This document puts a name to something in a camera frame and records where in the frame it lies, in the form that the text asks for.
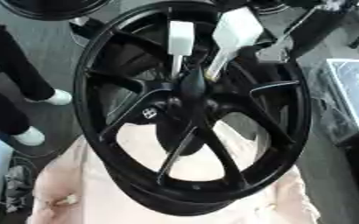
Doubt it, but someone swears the black round wheel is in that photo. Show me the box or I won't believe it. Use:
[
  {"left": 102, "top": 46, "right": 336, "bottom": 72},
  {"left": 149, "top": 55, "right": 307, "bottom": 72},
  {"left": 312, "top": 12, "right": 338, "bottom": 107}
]
[{"left": 0, "top": 0, "right": 112, "bottom": 22}]

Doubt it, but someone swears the black spoked wheel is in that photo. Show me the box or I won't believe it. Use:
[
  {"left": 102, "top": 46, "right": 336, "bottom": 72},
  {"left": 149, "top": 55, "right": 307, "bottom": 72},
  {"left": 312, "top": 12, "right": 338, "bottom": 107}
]
[{"left": 72, "top": 0, "right": 313, "bottom": 217}]

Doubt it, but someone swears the clear plastic box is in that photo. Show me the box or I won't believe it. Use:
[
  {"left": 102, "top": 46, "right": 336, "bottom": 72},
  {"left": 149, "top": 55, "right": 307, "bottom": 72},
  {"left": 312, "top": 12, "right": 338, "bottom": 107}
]
[{"left": 309, "top": 58, "right": 359, "bottom": 144}]

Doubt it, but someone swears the person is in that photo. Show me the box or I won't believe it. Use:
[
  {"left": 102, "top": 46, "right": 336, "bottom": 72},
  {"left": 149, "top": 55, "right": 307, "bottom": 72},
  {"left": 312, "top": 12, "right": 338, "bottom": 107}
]
[{"left": 0, "top": 18, "right": 74, "bottom": 147}]

